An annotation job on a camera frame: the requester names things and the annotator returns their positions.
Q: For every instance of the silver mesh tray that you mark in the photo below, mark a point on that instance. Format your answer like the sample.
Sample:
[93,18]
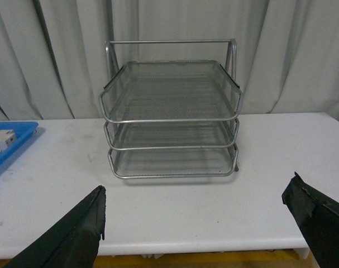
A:
[171,135]
[173,163]
[171,91]

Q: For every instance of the white circuit breaker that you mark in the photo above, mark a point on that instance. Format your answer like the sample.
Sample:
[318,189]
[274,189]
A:
[7,138]

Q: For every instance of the grey curtain backdrop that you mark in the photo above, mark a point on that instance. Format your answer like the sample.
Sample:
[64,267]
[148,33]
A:
[53,65]

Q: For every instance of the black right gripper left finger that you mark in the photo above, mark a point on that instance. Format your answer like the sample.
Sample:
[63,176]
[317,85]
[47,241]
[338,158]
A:
[73,241]

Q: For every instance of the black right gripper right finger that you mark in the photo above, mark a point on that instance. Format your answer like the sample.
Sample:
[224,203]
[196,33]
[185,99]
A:
[317,217]

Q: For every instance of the blue plastic tray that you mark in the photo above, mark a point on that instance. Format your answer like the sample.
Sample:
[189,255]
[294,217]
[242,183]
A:
[24,132]

